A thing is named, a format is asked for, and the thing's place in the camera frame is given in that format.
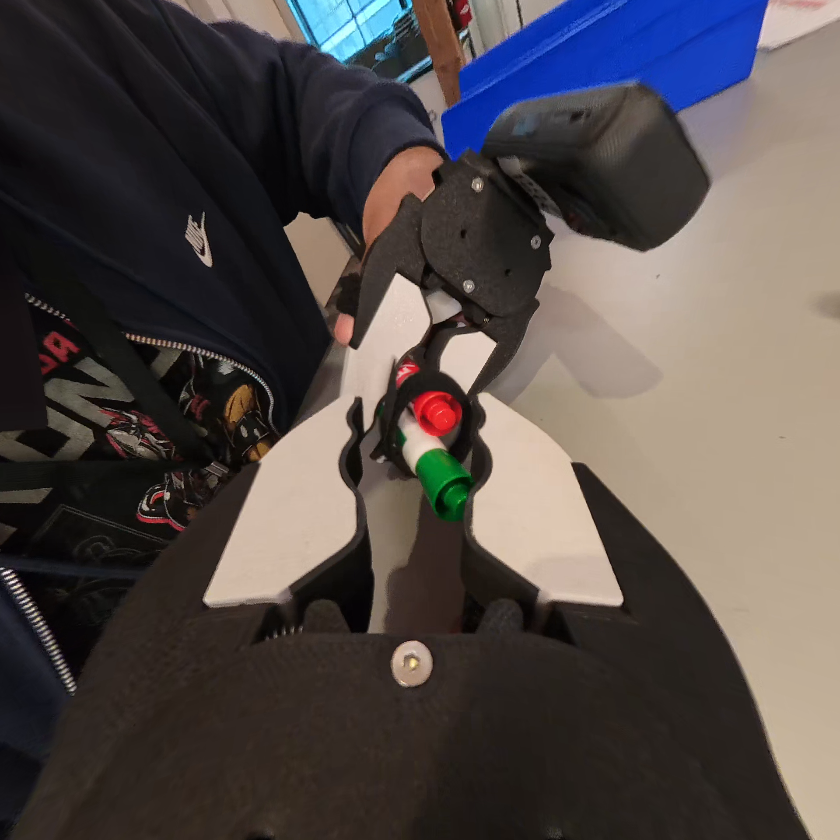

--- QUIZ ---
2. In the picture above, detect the green marker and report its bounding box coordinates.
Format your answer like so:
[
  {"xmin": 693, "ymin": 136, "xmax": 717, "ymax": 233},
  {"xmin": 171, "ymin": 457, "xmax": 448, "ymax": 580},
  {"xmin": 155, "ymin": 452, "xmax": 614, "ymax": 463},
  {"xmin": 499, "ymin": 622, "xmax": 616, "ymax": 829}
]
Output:
[{"xmin": 398, "ymin": 423, "xmax": 475, "ymax": 523}]

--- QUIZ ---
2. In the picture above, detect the printed paper sheet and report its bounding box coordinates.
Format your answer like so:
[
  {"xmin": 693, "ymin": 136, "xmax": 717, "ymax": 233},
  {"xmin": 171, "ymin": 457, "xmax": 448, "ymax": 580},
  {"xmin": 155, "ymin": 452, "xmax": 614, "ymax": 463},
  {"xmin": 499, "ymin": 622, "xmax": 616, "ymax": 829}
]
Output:
[{"xmin": 759, "ymin": 0, "xmax": 840, "ymax": 51}]

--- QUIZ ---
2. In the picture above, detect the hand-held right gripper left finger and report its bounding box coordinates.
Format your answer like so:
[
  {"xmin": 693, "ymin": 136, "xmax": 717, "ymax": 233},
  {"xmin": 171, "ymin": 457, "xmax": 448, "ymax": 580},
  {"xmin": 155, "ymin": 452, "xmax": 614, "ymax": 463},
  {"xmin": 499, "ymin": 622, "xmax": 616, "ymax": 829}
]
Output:
[{"xmin": 204, "ymin": 398, "xmax": 375, "ymax": 609}]

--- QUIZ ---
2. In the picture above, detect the person's left forearm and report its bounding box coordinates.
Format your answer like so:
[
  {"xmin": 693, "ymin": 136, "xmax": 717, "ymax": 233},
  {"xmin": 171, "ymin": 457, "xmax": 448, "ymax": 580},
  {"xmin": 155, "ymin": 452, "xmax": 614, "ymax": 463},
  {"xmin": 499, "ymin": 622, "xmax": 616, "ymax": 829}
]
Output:
[{"xmin": 197, "ymin": 27, "xmax": 447, "ymax": 227}]

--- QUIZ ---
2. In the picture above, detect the red marker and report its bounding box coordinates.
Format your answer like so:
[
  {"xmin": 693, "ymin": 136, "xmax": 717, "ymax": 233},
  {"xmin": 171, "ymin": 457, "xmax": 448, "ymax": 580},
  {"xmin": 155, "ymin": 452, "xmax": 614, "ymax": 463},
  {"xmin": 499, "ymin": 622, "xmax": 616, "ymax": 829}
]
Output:
[{"xmin": 392, "ymin": 363, "xmax": 466, "ymax": 442}]

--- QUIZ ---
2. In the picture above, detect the black velcro strap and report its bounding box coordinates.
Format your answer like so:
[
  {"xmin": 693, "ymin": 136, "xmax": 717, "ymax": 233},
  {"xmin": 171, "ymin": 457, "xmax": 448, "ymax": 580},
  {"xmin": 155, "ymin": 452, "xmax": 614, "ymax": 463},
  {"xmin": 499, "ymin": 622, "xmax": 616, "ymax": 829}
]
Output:
[{"xmin": 369, "ymin": 371, "xmax": 469, "ymax": 469}]

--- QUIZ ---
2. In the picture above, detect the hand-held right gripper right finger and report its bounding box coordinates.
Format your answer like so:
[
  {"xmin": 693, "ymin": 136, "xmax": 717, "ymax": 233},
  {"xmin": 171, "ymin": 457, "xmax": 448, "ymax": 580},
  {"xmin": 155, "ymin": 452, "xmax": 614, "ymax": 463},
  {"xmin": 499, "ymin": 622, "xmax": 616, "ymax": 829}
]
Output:
[{"xmin": 462, "ymin": 392, "xmax": 626, "ymax": 609}]

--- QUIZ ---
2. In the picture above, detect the person's left hand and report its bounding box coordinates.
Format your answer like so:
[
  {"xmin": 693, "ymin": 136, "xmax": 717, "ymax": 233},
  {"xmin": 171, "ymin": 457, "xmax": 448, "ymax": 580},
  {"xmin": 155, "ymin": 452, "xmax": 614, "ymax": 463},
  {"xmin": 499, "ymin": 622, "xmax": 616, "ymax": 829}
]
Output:
[{"xmin": 334, "ymin": 145, "xmax": 447, "ymax": 346}]

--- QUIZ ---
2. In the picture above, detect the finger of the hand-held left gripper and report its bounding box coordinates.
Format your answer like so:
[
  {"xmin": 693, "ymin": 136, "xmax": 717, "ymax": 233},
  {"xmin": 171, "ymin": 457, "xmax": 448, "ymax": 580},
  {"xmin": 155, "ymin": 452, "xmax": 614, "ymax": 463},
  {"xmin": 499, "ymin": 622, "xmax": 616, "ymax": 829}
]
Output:
[
  {"xmin": 440, "ymin": 322, "xmax": 497, "ymax": 395},
  {"xmin": 342, "ymin": 269, "xmax": 434, "ymax": 410}
]

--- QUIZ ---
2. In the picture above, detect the large blue plastic bin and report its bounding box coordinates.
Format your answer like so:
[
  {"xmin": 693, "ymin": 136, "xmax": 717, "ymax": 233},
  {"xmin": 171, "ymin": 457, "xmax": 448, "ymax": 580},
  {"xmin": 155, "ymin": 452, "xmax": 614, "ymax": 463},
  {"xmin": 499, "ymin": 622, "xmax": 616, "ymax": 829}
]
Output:
[{"xmin": 440, "ymin": 0, "xmax": 770, "ymax": 161}]

